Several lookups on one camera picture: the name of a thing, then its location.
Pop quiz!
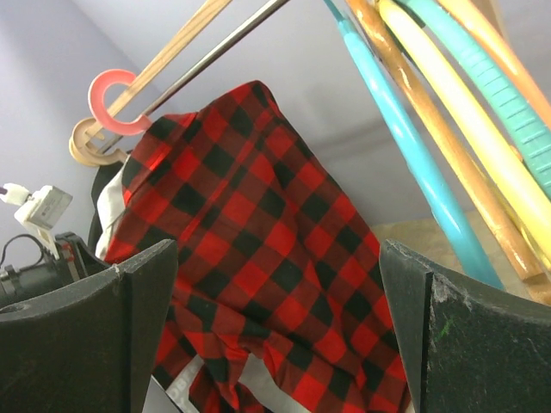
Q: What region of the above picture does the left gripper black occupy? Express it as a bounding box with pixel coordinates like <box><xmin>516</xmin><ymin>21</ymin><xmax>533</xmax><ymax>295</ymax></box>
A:
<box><xmin>42</xmin><ymin>231</ymin><xmax>108</xmax><ymax>284</ymax></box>

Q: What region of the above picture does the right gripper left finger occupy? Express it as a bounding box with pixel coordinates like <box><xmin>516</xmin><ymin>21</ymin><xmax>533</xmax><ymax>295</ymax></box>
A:
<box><xmin>1</xmin><ymin>240</ymin><xmax>177</xmax><ymax>412</ymax></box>

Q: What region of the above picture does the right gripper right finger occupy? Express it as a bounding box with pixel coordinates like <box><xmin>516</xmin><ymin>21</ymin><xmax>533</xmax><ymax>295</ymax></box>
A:
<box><xmin>380</xmin><ymin>240</ymin><xmax>550</xmax><ymax>412</ymax></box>

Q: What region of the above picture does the pink plastic hanger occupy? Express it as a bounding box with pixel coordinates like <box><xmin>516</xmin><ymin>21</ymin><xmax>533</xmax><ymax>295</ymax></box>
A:
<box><xmin>87</xmin><ymin>68</ymin><xmax>153</xmax><ymax>136</ymax></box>

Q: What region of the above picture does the red black plaid shirt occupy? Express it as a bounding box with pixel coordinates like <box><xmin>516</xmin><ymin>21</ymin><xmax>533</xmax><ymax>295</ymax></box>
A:
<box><xmin>105</xmin><ymin>81</ymin><xmax>411</xmax><ymax>412</ymax></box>

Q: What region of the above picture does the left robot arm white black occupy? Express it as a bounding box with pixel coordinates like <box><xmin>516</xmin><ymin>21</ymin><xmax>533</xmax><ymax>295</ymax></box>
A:
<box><xmin>1</xmin><ymin>232</ymin><xmax>108</xmax><ymax>308</ymax></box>

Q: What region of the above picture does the white hanging shirt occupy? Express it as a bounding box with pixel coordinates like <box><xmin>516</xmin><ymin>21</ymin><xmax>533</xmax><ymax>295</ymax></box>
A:
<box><xmin>95</xmin><ymin>170</ymin><xmax>126</xmax><ymax>260</ymax></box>

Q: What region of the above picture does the blue plastic hanger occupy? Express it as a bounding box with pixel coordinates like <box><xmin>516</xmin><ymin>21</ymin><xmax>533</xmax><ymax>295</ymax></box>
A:
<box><xmin>325</xmin><ymin>1</ymin><xmax>505</xmax><ymax>290</ymax></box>

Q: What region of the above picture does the yellow plastic hanger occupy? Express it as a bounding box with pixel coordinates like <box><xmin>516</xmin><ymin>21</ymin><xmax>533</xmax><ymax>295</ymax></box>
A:
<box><xmin>378</xmin><ymin>1</ymin><xmax>550</xmax><ymax>263</ymax></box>

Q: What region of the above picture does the teal plastic hanger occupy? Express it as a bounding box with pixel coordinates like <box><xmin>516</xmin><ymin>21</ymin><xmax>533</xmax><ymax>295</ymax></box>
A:
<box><xmin>399</xmin><ymin>1</ymin><xmax>550</xmax><ymax>195</ymax></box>

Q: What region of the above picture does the orange plastic hanger on rack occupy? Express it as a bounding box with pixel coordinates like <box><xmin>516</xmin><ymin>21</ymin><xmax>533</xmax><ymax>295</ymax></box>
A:
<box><xmin>348</xmin><ymin>1</ymin><xmax>550</xmax><ymax>304</ymax></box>

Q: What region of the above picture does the wooden clothes rack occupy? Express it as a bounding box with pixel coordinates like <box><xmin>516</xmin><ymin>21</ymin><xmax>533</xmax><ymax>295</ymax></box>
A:
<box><xmin>92</xmin><ymin>0</ymin><xmax>294</xmax><ymax>151</ymax></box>

